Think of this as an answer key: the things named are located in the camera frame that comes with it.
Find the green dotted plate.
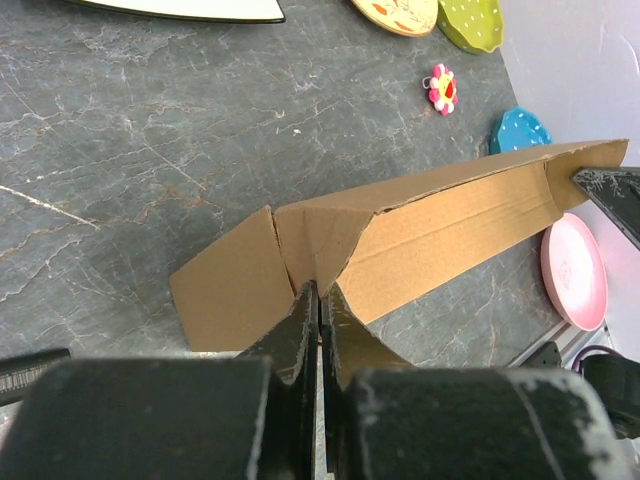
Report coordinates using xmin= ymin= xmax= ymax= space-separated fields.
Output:
xmin=437 ymin=0 xmax=504 ymax=55

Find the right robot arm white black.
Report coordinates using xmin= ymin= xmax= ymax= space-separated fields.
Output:
xmin=540 ymin=167 xmax=639 ymax=439

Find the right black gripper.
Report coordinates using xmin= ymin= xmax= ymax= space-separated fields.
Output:
xmin=571 ymin=167 xmax=640 ymax=249

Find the pink flower toy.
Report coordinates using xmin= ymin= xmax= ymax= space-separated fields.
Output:
xmin=422 ymin=63 xmax=458 ymax=115

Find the brown cardboard box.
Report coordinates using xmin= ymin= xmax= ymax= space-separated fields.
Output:
xmin=170 ymin=139 xmax=628 ymax=352

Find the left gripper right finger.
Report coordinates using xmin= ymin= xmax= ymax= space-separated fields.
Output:
xmin=320 ymin=287 xmax=632 ymax=479

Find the blue dotted plate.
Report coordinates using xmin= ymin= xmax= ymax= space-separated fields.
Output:
xmin=489 ymin=107 xmax=552 ymax=155

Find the pink black highlighter marker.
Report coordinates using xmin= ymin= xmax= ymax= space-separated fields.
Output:
xmin=0 ymin=348 xmax=71 ymax=407

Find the pink plate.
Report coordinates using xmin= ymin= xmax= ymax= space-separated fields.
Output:
xmin=540 ymin=213 xmax=609 ymax=332

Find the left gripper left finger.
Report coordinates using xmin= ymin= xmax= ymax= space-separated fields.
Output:
xmin=1 ymin=283 xmax=319 ymax=479

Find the white square plate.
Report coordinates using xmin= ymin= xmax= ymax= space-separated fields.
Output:
xmin=75 ymin=0 xmax=286 ymax=24

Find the beige floral plate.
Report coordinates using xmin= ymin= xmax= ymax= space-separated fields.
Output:
xmin=352 ymin=0 xmax=439 ymax=38

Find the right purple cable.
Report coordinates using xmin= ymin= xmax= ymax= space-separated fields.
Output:
xmin=569 ymin=344 xmax=621 ymax=374

